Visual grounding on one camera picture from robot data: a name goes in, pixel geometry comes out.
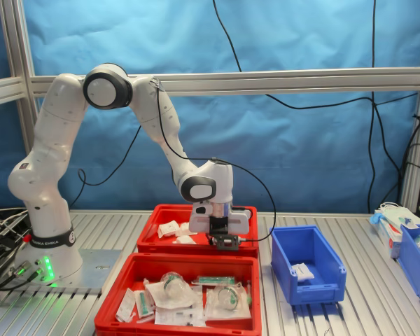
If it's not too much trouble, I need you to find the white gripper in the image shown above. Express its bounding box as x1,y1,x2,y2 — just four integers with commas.
188,208,251,246

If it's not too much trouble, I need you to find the packaged green syringe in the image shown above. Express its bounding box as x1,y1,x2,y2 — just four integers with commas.
191,274,237,286

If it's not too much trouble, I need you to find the white bandage pack printed label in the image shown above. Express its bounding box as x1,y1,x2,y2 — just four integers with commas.
156,220,180,239
290,261,315,281

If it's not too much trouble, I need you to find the red plastic crate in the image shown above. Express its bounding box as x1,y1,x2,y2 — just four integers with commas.
136,204,259,258
93,252,263,336

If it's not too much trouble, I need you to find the packaged clear oxygen mask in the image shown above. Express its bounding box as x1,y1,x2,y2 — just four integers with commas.
204,283,252,321
145,272,202,309

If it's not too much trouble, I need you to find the blue plastic bin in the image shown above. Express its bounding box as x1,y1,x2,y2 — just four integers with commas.
268,224,347,305
395,223,420,299

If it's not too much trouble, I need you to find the flat packet with black parts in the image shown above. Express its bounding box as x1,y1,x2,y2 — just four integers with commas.
153,307,208,328

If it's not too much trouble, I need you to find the green white syringe packet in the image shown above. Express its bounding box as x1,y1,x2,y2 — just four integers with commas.
134,289,157,319

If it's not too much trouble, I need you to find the small white sterile packet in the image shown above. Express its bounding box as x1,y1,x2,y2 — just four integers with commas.
115,288,137,322

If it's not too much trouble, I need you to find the blue backdrop cloth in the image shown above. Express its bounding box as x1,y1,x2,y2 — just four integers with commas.
0,0,420,215

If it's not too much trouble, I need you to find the white face mask carton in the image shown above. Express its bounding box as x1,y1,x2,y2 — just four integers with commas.
373,209,404,259

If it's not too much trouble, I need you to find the pile of blue face masks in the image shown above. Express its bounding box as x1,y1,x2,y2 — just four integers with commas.
369,202,418,230

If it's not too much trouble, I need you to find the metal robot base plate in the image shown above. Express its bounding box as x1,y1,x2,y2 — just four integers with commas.
12,248,122,295

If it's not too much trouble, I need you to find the black cable along robot arm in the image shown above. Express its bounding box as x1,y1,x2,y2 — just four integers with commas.
68,82,277,243

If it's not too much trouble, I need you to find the long aluminium frame bar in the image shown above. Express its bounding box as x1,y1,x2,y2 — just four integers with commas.
27,65,420,97

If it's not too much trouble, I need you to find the black slanting cable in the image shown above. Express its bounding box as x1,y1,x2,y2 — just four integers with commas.
372,101,404,211

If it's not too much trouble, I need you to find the black hanging cable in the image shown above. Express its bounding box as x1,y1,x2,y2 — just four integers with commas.
211,0,419,109

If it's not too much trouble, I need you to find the bundle of cables and plugs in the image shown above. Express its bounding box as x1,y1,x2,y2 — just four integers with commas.
0,206,34,295

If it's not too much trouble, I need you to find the short aluminium frame rail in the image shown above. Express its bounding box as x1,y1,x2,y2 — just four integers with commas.
0,76,32,108

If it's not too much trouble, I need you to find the black vertical cable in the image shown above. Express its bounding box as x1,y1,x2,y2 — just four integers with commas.
365,0,377,213

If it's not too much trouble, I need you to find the aluminium frame post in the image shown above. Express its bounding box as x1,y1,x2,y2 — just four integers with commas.
0,0,39,155

